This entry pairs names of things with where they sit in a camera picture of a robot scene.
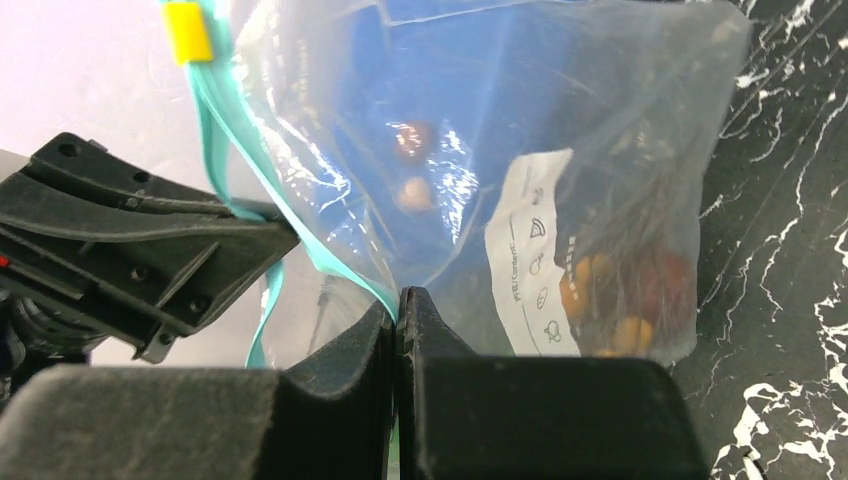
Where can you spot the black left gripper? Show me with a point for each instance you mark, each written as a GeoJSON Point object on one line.
{"type": "Point", "coordinates": [93, 247]}

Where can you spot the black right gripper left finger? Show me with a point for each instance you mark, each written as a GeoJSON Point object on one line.
{"type": "Point", "coordinates": [327, 417]}

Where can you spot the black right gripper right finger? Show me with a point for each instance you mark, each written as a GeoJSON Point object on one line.
{"type": "Point", "coordinates": [462, 415]}

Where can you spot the dark red onion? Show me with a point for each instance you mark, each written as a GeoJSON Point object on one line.
{"type": "Point", "coordinates": [665, 288]}

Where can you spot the clear zip top bag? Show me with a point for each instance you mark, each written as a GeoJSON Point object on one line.
{"type": "Point", "coordinates": [536, 166]}

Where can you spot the brown longan bunch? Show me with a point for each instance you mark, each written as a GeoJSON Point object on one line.
{"type": "Point", "coordinates": [611, 221]}

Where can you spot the blue plastic bin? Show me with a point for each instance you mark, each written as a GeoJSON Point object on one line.
{"type": "Point", "coordinates": [495, 81]}

